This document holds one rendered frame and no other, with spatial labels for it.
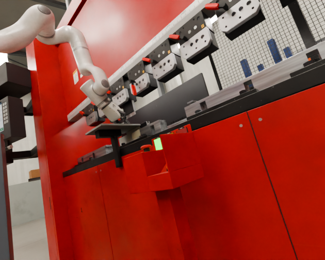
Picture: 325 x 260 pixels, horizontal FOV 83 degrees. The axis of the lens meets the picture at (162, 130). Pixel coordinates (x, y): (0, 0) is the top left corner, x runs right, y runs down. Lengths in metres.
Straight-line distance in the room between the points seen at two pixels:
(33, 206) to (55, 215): 6.34
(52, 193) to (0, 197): 0.93
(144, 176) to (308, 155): 0.46
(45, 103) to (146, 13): 1.22
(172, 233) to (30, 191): 7.66
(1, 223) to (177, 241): 0.62
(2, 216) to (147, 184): 0.55
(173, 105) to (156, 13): 0.75
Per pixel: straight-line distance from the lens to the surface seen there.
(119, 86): 1.28
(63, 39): 1.30
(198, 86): 1.51
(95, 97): 1.10
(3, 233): 0.92
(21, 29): 1.23
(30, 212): 8.16
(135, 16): 1.30
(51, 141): 1.88
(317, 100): 0.63
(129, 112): 1.22
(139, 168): 0.59
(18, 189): 8.17
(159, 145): 0.73
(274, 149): 0.64
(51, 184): 1.81
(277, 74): 0.77
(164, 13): 1.12
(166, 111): 1.67
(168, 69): 0.98
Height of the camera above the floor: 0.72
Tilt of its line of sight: 11 degrees up
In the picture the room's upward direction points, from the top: 14 degrees counter-clockwise
